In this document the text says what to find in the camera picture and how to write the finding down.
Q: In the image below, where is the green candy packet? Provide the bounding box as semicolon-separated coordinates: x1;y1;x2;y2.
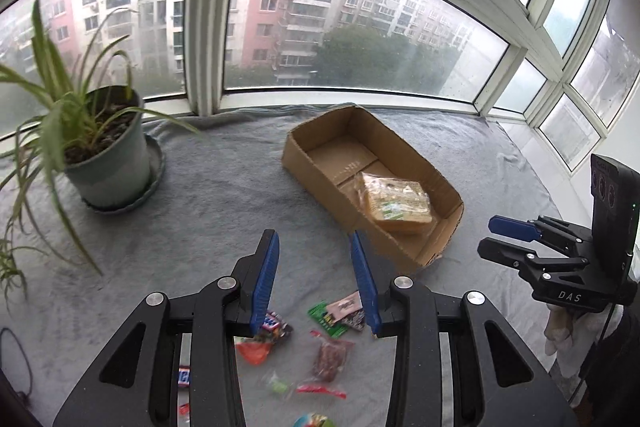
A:
307;301;348;338

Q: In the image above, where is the grey table cloth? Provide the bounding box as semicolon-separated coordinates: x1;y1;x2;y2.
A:
1;107;556;426

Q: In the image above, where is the white gloved right hand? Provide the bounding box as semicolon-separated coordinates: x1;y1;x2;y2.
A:
544;305;624;378

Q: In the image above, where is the small green candy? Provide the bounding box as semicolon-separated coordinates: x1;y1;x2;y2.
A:
265;372;293;399

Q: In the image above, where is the red stick snack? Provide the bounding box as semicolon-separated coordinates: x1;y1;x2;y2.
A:
295;383;347;400

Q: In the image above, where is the black camera box right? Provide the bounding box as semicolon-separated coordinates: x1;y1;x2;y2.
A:
590;154;639;282

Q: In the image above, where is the black cable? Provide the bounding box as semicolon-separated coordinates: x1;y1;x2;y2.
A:
0;325;36;403

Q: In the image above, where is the cardboard box tray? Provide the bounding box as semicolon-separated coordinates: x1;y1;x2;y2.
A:
282;105;464;274

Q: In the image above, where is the dark meat snack packet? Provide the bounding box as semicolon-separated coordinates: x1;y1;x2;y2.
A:
310;331;355;383

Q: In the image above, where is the green pot saucer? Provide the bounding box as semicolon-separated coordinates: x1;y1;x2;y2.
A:
81;133;166;216

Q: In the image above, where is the dark patterned snack packet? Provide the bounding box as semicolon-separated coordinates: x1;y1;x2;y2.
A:
341;309;366;332

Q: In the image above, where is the pink snack sachet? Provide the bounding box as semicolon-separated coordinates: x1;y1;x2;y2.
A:
326;291;362;322

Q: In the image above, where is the wrapped bread loaf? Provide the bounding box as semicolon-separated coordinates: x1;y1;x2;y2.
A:
355;172;434;233

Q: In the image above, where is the orange red snack bag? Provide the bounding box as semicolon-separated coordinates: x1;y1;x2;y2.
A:
234;337;273;365

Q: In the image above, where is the blue egg roll packet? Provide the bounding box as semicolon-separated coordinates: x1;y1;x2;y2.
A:
293;413;336;427

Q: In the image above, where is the green plant pot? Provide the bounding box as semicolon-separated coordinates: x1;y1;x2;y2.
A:
64;110;150;207

